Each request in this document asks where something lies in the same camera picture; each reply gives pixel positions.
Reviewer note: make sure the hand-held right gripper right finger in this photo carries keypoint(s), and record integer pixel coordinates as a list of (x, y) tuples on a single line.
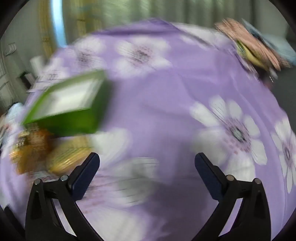
[(208, 176)]

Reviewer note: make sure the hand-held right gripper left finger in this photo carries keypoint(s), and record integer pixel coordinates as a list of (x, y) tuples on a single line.
[(84, 176)]

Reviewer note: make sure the yellow green cracker packet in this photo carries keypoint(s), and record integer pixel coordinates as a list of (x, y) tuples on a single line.
[(67, 155)]

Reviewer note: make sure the green cardboard box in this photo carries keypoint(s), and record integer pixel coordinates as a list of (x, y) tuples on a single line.
[(69, 122)]

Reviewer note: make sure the orange panda snack packet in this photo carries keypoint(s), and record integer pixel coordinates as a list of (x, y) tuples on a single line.
[(32, 148)]

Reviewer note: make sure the purple floral bedsheet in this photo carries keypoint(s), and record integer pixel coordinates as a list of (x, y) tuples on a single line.
[(161, 104)]

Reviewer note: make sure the yellow printed cloth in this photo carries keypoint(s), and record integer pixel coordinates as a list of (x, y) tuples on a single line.
[(252, 55)]

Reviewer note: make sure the pink patterned cloth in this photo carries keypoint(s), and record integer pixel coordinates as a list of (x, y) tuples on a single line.
[(259, 39)]

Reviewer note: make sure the light blue cloth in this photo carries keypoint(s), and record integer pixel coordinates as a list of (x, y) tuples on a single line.
[(277, 44)]

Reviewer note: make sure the yellow patterned curtain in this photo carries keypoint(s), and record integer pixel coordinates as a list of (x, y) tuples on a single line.
[(46, 27)]

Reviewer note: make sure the grey curtain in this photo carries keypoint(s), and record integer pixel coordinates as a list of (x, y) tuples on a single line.
[(185, 11)]

